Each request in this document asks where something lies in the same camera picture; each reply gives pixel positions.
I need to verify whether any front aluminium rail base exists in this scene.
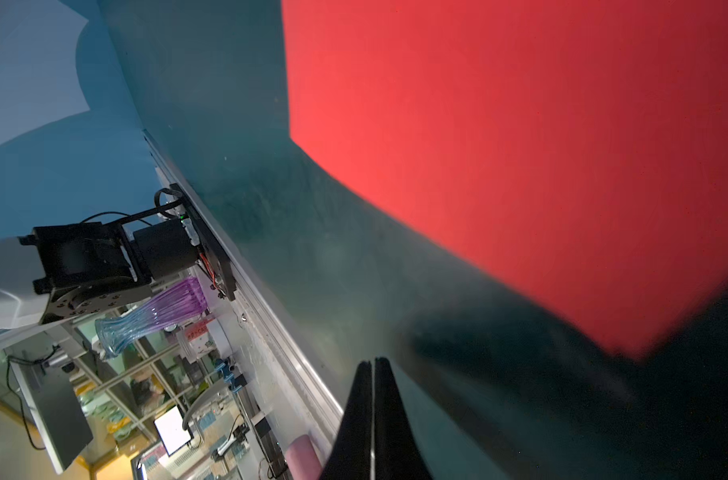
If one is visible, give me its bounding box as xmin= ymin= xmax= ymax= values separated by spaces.
xmin=143 ymin=130 xmax=347 ymax=462

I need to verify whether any red square paper sheet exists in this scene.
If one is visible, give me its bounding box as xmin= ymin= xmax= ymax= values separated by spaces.
xmin=281 ymin=1 xmax=728 ymax=359

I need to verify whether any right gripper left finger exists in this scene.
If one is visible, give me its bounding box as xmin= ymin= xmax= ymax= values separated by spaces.
xmin=320 ymin=361 xmax=373 ymax=480

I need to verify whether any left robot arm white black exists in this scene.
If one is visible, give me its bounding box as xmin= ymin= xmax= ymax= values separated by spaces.
xmin=0 ymin=221 xmax=198 ymax=330

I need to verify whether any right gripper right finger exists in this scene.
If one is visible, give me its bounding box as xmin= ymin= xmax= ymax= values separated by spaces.
xmin=374 ymin=357 xmax=432 ymax=480

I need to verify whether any grey monitor outside cell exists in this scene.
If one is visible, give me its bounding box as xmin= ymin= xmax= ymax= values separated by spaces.
xmin=11 ymin=362 xmax=94 ymax=475

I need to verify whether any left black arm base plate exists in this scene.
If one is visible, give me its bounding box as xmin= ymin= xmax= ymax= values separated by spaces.
xmin=170 ymin=183 xmax=238 ymax=301

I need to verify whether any purple blue glass vase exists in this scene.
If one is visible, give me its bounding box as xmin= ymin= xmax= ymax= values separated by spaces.
xmin=93 ymin=277 xmax=208 ymax=358

